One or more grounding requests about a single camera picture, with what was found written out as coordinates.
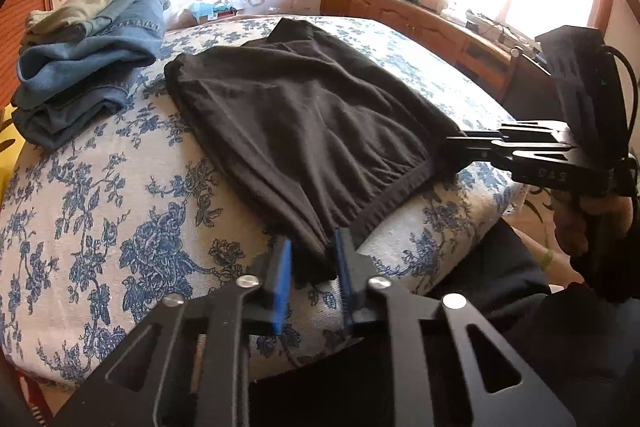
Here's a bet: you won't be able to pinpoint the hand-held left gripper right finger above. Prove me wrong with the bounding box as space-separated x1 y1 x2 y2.
334 227 576 427

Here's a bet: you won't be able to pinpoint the small cardboard box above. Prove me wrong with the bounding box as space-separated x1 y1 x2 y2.
197 4 238 24

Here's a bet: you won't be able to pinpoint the person's right hand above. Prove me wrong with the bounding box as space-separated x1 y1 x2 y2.
552 194 638 259

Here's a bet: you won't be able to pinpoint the black cable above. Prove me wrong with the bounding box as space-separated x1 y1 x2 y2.
599 44 640 168

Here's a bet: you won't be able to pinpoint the blue plastic bag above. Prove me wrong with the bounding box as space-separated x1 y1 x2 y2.
187 1 221 20

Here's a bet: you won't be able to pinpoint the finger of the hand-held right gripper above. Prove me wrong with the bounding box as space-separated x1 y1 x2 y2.
444 135 576 174
462 120 573 144

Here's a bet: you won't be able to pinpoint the blue floral bedspread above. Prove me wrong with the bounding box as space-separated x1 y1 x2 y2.
0 14 531 388

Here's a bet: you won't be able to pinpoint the black pants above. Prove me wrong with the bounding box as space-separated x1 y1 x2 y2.
164 18 468 288

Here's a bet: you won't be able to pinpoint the blue jeans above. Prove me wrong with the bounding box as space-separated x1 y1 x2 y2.
11 0 171 152

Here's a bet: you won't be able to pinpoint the wooden chair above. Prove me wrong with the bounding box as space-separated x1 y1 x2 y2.
500 44 557 120

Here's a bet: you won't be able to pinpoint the wooden cabinet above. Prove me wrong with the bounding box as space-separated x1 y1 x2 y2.
320 0 516 82

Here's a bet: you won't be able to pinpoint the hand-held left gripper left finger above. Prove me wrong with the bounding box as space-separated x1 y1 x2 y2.
50 237 296 427

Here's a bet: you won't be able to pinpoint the yellow plush toy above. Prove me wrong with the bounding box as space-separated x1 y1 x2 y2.
0 104 21 202

